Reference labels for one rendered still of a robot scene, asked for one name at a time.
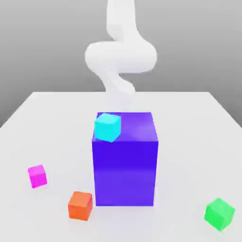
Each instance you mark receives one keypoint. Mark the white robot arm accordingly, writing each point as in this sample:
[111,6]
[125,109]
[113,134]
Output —
[121,54]

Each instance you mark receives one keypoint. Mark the small cyan cube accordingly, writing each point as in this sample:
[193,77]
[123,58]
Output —
[107,128]

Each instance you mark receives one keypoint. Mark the small orange cube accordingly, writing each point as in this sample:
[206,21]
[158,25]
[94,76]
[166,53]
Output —
[80,206]

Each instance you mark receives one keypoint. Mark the small magenta cube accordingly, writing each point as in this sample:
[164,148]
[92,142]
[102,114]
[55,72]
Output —
[37,176]

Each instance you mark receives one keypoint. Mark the small green cube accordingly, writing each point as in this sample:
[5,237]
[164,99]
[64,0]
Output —
[219,214]

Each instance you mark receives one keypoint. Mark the large purple box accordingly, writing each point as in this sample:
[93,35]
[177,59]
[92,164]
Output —
[124,170]

